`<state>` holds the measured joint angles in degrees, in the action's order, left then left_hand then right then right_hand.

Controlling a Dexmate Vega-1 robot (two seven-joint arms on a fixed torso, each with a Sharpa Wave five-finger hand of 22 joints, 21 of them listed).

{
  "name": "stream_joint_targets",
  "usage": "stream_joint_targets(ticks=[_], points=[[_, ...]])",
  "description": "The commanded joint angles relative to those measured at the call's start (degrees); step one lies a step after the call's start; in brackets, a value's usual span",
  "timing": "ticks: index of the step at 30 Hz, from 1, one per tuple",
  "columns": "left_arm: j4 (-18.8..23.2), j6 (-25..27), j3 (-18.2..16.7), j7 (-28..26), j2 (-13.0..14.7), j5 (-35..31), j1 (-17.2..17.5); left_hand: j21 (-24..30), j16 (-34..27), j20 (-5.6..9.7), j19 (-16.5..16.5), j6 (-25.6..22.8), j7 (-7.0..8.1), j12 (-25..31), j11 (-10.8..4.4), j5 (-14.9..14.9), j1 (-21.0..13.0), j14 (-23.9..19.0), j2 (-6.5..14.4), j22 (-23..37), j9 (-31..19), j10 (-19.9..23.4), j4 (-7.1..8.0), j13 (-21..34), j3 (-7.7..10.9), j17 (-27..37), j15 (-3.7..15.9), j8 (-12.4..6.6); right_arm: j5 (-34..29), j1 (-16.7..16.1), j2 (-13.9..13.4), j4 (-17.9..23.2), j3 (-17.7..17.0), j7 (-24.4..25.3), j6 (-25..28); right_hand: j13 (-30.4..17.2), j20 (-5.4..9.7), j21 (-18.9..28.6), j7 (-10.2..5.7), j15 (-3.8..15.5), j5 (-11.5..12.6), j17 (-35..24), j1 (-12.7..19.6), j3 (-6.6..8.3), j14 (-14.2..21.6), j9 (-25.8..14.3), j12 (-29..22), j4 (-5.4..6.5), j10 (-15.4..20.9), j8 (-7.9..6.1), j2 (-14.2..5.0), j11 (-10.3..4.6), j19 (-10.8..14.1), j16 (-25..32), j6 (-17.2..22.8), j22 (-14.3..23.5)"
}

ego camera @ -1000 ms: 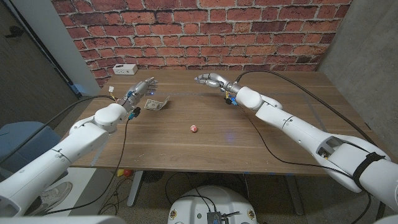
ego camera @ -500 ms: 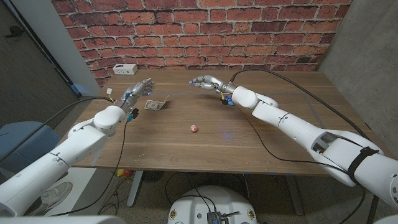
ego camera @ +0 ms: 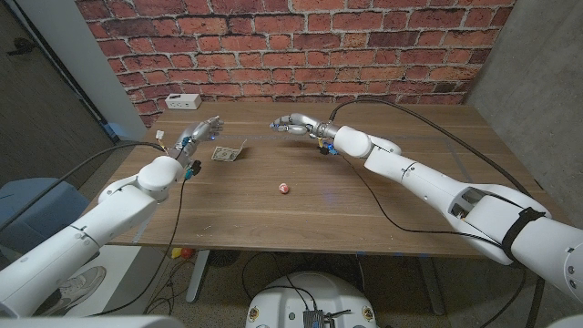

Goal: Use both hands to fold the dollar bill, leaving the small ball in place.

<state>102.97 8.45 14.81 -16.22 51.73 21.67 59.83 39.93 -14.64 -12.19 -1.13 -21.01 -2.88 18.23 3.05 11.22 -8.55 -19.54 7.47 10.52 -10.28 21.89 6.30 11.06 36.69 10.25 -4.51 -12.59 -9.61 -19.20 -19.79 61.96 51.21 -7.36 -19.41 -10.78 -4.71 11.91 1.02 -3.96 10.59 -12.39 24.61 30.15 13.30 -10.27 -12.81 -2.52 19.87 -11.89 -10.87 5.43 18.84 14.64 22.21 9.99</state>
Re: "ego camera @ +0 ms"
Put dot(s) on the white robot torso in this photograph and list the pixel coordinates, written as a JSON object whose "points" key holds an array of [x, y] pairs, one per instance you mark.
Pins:
{"points": [[312, 296]]}

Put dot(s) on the small red white ball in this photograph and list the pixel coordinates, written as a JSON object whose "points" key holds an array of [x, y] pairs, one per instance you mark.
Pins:
{"points": [[283, 188]]}

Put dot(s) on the black round floor fan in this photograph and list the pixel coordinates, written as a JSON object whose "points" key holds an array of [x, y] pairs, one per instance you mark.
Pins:
{"points": [[223, 258]]}

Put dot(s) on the blue upholstered seat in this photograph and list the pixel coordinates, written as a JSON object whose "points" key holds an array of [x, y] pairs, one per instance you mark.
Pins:
{"points": [[45, 218]]}

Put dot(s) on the printed brick wall backdrop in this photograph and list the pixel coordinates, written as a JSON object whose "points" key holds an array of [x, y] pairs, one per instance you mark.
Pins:
{"points": [[273, 45]]}

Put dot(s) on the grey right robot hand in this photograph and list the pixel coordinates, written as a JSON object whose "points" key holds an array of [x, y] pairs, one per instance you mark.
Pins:
{"points": [[300, 124]]}

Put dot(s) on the dollar bill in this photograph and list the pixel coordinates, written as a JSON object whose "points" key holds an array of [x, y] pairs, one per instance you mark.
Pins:
{"points": [[226, 152]]}

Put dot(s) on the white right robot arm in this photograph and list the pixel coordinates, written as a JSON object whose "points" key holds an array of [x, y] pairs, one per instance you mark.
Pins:
{"points": [[432, 182]]}

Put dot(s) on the white power strip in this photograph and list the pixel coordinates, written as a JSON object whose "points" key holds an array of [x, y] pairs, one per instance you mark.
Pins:
{"points": [[183, 101]]}

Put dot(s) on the grey table leg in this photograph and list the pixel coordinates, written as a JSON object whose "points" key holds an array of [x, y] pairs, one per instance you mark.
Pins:
{"points": [[198, 275], [430, 284]]}

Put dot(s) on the grey torso connector box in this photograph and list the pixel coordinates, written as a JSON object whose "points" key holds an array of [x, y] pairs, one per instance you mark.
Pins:
{"points": [[313, 319]]}

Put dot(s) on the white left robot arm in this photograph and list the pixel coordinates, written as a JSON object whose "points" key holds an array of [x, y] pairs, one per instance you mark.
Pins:
{"points": [[91, 228]]}

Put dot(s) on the grey sneaker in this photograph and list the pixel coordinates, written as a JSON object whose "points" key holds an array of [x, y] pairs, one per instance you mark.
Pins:
{"points": [[73, 287]]}

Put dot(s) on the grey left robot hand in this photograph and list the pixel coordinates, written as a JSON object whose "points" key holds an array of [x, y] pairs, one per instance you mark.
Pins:
{"points": [[196, 134]]}

